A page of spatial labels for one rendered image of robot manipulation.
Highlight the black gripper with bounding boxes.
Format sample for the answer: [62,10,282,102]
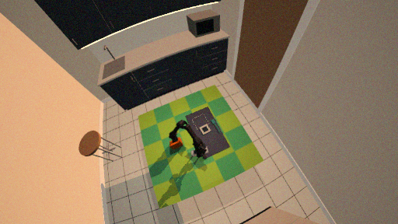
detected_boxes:
[195,149,203,157]

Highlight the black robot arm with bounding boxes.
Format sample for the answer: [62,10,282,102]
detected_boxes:
[169,120,207,154]

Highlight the beige square tile with dark centre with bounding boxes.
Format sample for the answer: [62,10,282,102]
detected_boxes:
[200,124,211,135]

